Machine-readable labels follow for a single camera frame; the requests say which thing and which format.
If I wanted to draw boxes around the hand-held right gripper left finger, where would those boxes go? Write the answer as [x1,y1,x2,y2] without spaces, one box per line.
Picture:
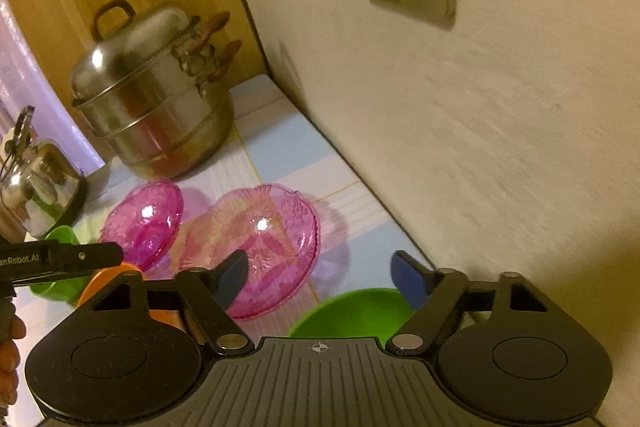
[75,249,252,356]

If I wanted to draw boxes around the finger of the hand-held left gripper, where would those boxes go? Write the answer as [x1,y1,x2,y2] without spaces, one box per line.
[50,242,124,282]

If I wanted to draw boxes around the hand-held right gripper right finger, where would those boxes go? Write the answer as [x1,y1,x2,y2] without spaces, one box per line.
[385,250,557,356]

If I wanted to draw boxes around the orange plastic bowl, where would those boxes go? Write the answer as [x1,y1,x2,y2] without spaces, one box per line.
[77,262,177,329]

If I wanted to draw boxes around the green plastic bowl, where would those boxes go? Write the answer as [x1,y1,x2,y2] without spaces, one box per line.
[288,288,417,341]
[29,225,85,304]

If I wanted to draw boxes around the pink glass bowl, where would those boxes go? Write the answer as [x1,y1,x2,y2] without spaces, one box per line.
[178,183,321,321]
[98,179,185,273]

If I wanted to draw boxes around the person's left hand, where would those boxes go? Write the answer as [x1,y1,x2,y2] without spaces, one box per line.
[0,316,27,410]

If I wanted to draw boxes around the shiny steel kettle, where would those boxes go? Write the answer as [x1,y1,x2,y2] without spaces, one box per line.
[0,106,89,241]

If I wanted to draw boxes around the pastel checked tablecloth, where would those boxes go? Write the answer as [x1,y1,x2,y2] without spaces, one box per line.
[0,74,437,427]

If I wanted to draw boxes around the stainless steel steamer pot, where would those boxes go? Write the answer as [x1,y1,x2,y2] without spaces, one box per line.
[70,0,244,180]

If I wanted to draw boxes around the purple curtain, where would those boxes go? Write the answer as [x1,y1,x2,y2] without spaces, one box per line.
[0,0,107,180]

